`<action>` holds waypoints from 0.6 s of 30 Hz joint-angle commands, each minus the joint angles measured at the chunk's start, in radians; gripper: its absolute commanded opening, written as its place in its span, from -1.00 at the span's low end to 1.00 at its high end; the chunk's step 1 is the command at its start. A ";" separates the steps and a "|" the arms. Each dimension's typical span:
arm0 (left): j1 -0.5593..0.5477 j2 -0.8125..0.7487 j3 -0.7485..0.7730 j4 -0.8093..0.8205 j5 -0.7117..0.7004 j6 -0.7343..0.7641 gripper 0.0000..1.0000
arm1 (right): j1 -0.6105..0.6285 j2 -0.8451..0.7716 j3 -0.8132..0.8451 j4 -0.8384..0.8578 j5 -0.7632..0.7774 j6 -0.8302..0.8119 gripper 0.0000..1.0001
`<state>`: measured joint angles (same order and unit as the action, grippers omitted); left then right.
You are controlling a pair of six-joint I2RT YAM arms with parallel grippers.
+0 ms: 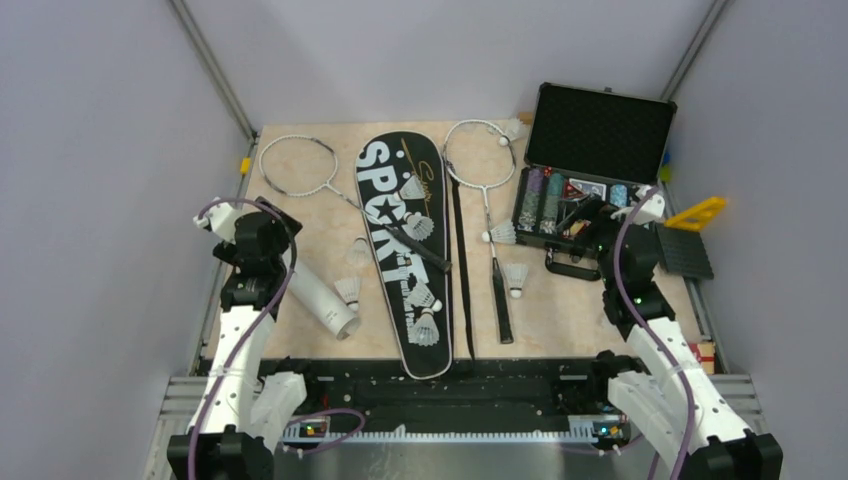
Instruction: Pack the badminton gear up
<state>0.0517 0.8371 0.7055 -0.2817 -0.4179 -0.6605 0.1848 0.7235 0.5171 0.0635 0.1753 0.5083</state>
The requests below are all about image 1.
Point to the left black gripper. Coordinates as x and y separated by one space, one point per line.
227 251

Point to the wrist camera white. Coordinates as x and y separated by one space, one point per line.
220 220
650 206

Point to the shuttlecock on bag top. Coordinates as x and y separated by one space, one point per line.
412 189

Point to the black perforated plate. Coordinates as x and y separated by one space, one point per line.
683 253

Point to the black poker chip case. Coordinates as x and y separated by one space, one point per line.
584 144

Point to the black racket bag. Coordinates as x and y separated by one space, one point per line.
382 167

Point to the shuttlecock at racket top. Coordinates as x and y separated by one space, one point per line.
513 129

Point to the white shuttlecock tube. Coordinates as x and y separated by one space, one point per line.
322 302

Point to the yellow block at corner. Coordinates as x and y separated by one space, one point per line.
665 174

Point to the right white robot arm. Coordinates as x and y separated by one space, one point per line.
663 390

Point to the left white badminton racket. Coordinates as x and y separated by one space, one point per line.
314 168

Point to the yellow plastic triangle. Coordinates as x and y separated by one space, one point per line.
697 217

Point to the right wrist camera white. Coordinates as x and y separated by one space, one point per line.
650 206

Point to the translucent tube cap left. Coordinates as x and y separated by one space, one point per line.
359 254

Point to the shuttlecock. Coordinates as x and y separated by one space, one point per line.
418 226
422 296
412 189
424 331
513 129
516 275
349 289
502 233

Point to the white badminton racket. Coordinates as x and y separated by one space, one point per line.
314 168
457 151

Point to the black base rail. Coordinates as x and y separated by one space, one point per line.
537 399

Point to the right white badminton racket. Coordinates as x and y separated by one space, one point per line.
457 151

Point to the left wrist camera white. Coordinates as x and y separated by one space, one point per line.
220 220

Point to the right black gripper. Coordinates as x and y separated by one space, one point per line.
598 213

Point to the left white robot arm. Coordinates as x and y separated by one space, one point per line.
221 441

